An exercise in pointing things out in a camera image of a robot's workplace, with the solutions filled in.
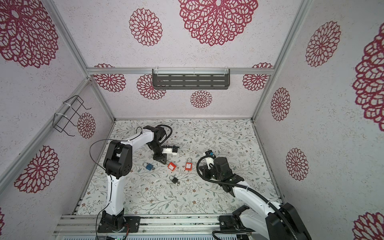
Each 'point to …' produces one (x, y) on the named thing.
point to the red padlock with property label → (188, 166)
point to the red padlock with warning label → (171, 166)
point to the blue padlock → (149, 166)
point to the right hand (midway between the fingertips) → (199, 165)
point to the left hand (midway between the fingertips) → (162, 162)
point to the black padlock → (174, 180)
